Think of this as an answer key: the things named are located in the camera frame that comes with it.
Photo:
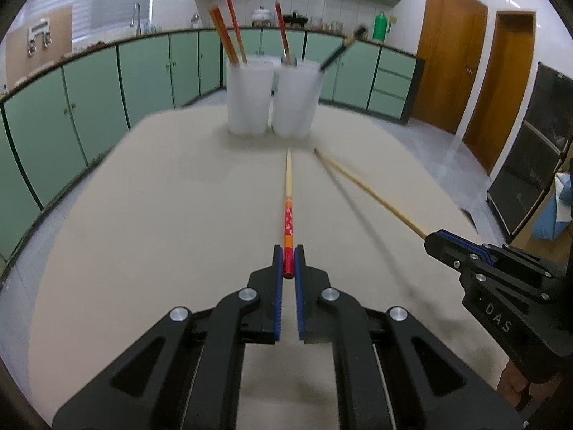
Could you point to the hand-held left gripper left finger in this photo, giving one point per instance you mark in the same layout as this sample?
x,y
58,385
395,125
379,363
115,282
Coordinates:
x,y
277,295

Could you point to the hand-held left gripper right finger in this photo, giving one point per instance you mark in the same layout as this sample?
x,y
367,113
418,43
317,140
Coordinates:
x,y
299,295

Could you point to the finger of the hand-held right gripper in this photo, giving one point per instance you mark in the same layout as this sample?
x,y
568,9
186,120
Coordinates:
x,y
515,257
443,248

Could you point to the red orange wooden chopstick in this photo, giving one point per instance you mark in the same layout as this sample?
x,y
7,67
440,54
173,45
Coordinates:
x,y
288,228
220,31
282,31
236,31

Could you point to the plain bamboo chopstick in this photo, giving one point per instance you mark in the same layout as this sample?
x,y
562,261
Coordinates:
x,y
371,190

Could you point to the white plastic container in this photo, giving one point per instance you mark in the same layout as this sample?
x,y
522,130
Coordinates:
x,y
297,98
250,98

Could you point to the black chopstick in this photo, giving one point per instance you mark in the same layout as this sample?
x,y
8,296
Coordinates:
x,y
338,53

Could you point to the person's right hand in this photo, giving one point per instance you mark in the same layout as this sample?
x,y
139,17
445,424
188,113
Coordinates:
x,y
510,385

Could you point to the blue cloth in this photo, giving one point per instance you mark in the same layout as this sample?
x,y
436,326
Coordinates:
x,y
555,215

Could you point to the black mesh chair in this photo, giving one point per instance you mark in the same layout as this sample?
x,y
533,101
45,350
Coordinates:
x,y
528,165

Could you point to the brown wooden door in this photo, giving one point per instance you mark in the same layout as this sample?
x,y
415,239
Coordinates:
x,y
501,98
447,53

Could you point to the green thermos flask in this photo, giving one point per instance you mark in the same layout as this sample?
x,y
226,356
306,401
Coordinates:
x,y
380,27

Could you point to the green kitchen base cabinets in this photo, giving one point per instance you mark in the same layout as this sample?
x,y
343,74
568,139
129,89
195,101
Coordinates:
x,y
89,107

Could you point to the black wok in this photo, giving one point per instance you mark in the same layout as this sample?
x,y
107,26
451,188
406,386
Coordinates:
x,y
296,19

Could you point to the white cooking pot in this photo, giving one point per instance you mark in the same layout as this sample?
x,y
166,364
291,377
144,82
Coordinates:
x,y
261,14

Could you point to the metal kitchen faucet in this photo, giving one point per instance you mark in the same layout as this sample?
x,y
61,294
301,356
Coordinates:
x,y
135,15

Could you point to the cardboard panel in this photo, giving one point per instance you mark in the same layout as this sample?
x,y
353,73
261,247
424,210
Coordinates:
x,y
58,31

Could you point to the white wall bracket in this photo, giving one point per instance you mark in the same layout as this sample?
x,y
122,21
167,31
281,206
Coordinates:
x,y
38,31

